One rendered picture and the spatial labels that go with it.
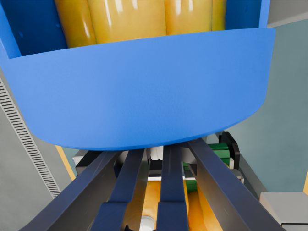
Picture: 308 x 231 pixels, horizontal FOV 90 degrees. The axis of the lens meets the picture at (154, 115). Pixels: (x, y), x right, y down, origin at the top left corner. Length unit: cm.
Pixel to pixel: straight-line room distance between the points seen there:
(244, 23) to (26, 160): 232
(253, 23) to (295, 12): 44
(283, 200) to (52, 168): 209
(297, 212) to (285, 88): 124
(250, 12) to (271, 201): 41
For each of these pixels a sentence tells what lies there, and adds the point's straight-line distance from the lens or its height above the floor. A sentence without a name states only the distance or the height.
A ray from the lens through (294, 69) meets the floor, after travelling 163.
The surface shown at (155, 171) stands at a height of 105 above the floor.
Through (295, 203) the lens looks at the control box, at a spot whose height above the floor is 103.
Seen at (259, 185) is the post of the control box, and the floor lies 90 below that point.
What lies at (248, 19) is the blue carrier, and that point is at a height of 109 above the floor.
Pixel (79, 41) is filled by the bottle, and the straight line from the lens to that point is 20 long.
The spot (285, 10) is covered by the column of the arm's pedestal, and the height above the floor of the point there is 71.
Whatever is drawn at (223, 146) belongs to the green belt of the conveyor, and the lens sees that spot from 55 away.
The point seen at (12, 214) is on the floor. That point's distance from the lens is 327.
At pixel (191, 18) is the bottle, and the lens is 18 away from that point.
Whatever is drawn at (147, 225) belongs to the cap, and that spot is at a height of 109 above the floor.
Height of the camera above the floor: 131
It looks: 67 degrees down
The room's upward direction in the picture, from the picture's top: 167 degrees counter-clockwise
